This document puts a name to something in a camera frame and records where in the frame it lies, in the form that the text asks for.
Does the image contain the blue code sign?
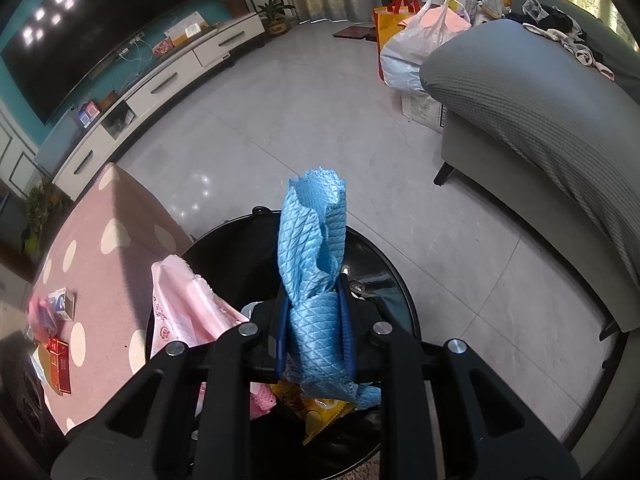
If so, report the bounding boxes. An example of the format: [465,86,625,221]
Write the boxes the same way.
[75,101,101,128]

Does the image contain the white card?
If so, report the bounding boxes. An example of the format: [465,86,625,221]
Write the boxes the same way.
[165,12,206,41]

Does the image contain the grey sofa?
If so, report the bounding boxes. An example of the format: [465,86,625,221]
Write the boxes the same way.
[419,0,640,341]

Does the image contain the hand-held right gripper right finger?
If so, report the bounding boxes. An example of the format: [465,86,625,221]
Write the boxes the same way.
[337,277,581,480]

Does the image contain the black round bin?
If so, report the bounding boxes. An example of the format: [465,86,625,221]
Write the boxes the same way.
[145,207,418,466]

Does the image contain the black television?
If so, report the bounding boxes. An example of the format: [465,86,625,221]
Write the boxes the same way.
[0,0,211,126]

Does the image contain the white television cabinet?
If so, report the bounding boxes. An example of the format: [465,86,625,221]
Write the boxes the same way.
[52,12,266,201]

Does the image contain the pale pink plastic bag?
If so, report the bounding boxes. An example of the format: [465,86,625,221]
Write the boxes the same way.
[151,255,278,421]

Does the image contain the yellow snack bag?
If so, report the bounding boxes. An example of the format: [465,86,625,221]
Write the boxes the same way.
[270,380,358,446]

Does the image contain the clothes on sofa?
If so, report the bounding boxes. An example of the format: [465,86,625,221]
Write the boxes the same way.
[522,0,616,81]

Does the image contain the blue waffle cloth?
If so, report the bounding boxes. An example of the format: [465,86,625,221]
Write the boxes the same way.
[275,167,383,408]

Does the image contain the white and blue box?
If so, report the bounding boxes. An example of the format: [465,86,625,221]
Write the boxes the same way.
[47,287,76,321]

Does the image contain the red box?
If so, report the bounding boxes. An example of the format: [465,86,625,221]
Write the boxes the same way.
[37,337,72,396]

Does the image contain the white power strip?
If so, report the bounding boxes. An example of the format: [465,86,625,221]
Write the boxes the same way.
[117,30,146,58]

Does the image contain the cardboard box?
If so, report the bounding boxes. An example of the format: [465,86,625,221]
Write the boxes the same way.
[400,91,446,133]

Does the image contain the dark floor mat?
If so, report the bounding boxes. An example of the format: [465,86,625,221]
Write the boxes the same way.
[332,22,377,42]

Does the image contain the orange shopping bag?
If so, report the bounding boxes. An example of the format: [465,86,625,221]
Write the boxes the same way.
[372,0,421,83]

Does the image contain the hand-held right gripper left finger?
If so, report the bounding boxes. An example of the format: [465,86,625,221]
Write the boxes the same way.
[50,300,288,480]

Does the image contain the large white plastic bag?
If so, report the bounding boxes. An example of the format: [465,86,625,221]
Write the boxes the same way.
[380,0,473,96]

